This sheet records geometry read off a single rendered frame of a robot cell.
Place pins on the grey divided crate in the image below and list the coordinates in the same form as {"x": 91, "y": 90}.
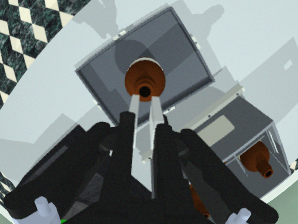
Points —
{"x": 231, "y": 129}

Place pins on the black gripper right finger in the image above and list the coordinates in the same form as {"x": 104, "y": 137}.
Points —
{"x": 226, "y": 199}

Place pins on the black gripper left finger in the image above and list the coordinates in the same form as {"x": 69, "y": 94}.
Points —
{"x": 49, "y": 197}

